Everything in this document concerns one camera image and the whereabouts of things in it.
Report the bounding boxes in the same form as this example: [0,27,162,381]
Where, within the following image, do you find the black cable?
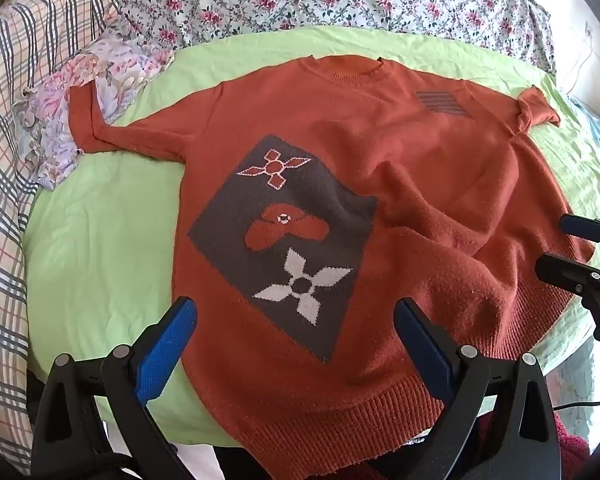
[552,397,600,411]

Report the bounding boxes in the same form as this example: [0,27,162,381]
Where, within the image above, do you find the orange knit sweater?
[69,55,596,478]

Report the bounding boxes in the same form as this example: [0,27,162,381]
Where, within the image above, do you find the white cable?
[565,25,597,97]

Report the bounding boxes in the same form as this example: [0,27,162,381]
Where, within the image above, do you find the pastel floral cloth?
[12,35,176,191]

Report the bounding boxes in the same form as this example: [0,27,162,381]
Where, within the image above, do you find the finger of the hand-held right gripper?
[559,213,600,244]
[535,253,600,295]

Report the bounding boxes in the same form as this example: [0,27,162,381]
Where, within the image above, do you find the plaid blanket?
[0,0,127,461]

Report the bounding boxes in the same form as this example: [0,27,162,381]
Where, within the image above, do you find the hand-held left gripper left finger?
[30,296,198,480]

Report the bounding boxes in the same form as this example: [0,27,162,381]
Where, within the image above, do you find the dark red cloth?
[475,410,600,480]

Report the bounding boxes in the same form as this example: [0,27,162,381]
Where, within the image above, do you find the light green bed sheet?
[22,25,600,461]

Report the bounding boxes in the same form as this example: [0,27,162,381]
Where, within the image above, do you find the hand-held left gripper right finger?
[394,297,563,480]

